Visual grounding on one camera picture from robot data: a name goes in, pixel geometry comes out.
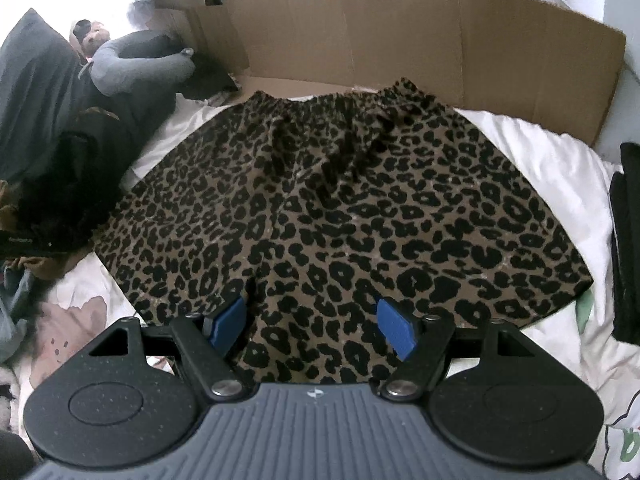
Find small plush bear toy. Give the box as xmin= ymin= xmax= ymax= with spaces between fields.
xmin=70 ymin=19 xmax=111 ymax=63

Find white bear printed blanket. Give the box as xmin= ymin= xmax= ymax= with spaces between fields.
xmin=30 ymin=92 xmax=640 ymax=480

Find black white patterned cloth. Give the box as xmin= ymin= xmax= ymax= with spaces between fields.
xmin=0 ymin=365 xmax=26 ymax=436

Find blue denim garment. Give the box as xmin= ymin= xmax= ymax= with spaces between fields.
xmin=0 ymin=260 xmax=51 ymax=361

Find leopard print skirt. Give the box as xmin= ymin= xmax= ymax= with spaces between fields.
xmin=92 ymin=76 xmax=595 ymax=386

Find folded black clothes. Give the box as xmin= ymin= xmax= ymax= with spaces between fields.
xmin=607 ymin=142 xmax=640 ymax=346

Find pile of black clothes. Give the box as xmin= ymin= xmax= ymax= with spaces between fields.
xmin=20 ymin=52 xmax=241 ymax=256

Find grey neck pillow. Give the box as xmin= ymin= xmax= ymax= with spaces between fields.
xmin=79 ymin=30 xmax=196 ymax=97

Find brown fabric strip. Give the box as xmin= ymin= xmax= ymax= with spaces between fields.
xmin=80 ymin=105 xmax=121 ymax=121

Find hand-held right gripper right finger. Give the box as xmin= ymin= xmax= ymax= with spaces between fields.
xmin=376 ymin=297 xmax=531 ymax=403

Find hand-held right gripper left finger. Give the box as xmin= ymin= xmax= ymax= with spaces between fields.
xmin=87 ymin=296 xmax=251 ymax=403

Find flattened cardboard sheet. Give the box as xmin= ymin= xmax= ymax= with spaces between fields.
xmin=150 ymin=0 xmax=627 ymax=146

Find dark grey pillow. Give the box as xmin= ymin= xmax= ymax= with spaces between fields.
xmin=0 ymin=7 xmax=93 ymax=181

